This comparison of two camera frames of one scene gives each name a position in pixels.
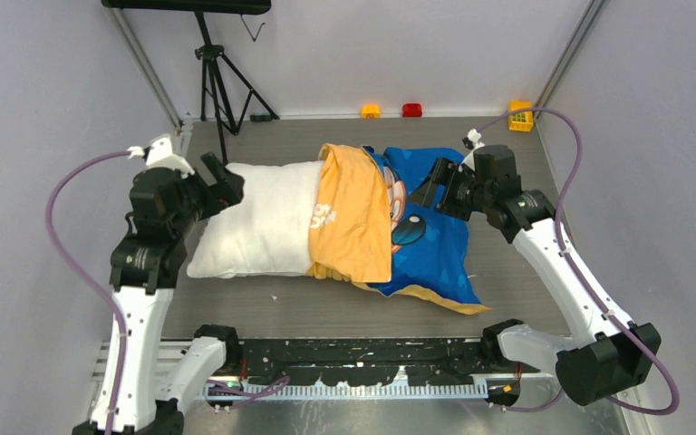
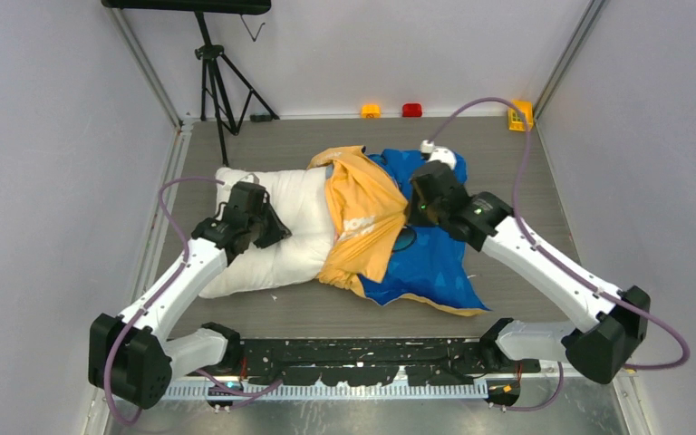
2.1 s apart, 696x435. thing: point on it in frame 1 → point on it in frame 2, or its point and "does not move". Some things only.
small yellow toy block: x=371 y=111 does not move
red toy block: x=411 y=110 does not move
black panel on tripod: x=222 y=5 does not move
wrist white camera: x=472 y=142 → x=439 y=153
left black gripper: x=227 y=190 → x=276 y=231
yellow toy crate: x=521 y=121 does not move
